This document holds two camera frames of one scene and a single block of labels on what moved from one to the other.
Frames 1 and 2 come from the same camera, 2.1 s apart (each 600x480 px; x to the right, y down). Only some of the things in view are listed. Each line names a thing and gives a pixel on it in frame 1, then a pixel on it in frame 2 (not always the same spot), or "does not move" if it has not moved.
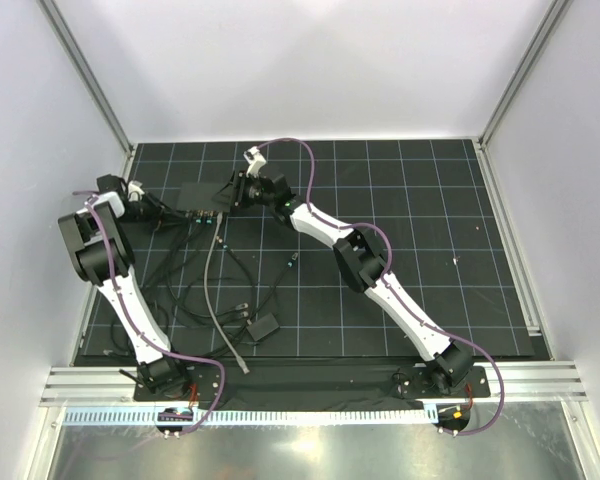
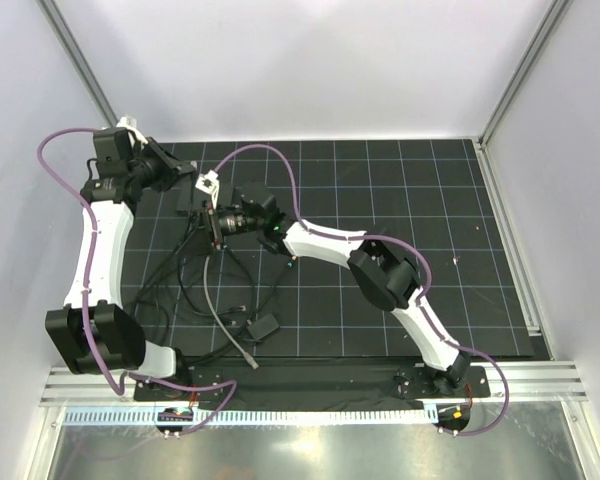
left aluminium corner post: x=88 y=76 does not move
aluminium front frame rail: x=536 y=385 does not move
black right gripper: x=243 y=181 to x=201 y=241
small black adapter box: x=262 y=327 does not move
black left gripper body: x=145 y=211 to x=152 y=167
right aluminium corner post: x=549 y=25 does not move
